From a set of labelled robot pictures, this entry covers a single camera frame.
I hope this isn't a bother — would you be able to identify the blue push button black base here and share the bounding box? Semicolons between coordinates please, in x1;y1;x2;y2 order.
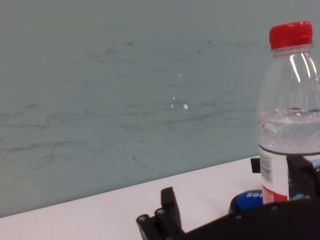
229;190;264;216

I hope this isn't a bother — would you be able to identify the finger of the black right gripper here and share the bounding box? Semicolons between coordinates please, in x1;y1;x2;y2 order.
250;157;261;175

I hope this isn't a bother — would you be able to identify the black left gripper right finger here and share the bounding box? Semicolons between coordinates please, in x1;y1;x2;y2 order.
286;155;320;201

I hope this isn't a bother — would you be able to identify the clear water bottle red cap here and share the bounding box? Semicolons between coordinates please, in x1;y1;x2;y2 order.
256;20;320;206

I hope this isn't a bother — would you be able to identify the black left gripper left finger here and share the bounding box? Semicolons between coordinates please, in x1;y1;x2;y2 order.
136;186;186;240

